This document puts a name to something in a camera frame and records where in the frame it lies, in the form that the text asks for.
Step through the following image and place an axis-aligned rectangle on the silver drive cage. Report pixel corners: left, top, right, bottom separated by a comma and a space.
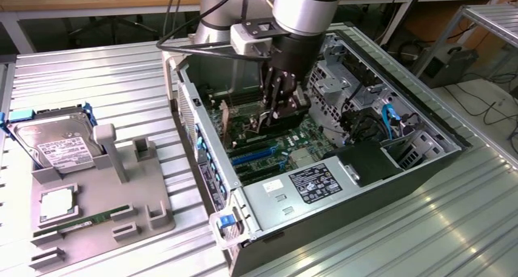
307, 36, 390, 144

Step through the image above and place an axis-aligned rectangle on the graphics card with metal bracket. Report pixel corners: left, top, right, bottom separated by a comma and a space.
221, 99, 311, 147

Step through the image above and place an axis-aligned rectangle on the aluminium frame table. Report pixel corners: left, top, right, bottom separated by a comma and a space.
414, 4, 518, 78

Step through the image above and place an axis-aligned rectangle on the grey parts rack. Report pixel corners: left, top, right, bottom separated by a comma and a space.
28, 124, 178, 272

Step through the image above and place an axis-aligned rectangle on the installed RAM stick with label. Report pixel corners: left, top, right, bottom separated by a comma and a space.
233, 133, 291, 147

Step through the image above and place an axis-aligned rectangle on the black chair base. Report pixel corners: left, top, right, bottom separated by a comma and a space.
69, 15, 159, 47

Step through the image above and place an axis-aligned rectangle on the blue expansion slot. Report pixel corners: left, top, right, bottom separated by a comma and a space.
230, 148, 275, 165

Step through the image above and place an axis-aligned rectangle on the black expansion slot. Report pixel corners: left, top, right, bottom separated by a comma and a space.
237, 163, 283, 181

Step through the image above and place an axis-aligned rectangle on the green motherboard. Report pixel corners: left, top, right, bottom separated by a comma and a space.
205, 85, 337, 184

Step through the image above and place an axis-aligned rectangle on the silver hard disk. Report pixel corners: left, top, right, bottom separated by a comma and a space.
10, 113, 102, 175

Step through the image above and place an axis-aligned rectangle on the coiled black cable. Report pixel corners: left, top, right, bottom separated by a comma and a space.
398, 42, 425, 62

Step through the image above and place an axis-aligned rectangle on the black box device with handle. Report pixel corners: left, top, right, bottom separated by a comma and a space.
421, 46, 480, 89

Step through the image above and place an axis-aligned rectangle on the black plastic air shroud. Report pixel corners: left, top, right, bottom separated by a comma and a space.
336, 140, 405, 187

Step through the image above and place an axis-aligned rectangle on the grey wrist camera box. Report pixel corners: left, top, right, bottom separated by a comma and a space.
230, 18, 291, 57

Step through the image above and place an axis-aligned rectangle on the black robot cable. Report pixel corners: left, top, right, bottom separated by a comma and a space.
155, 0, 273, 62

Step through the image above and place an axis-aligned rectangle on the open black PC case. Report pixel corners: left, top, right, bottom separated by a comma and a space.
162, 22, 474, 276

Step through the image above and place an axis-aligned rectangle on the silver chipset heatsink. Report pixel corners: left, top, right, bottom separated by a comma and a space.
289, 149, 319, 166

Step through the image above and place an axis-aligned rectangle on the blue disk caddy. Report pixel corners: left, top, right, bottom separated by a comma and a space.
0, 102, 98, 144

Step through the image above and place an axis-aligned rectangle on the black hanging cable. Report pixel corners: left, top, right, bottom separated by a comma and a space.
380, 0, 402, 47

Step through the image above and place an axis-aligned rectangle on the silver CPU chip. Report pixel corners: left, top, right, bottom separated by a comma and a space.
40, 190, 78, 222

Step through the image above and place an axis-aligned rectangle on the green RAM stick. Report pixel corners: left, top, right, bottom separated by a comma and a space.
34, 206, 133, 238

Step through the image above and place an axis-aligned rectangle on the blue data wire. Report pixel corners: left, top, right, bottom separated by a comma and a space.
380, 103, 401, 142

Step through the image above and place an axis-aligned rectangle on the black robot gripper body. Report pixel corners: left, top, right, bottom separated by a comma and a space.
267, 33, 326, 78

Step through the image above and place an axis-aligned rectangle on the grey power supply unit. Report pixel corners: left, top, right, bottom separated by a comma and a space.
242, 155, 360, 232

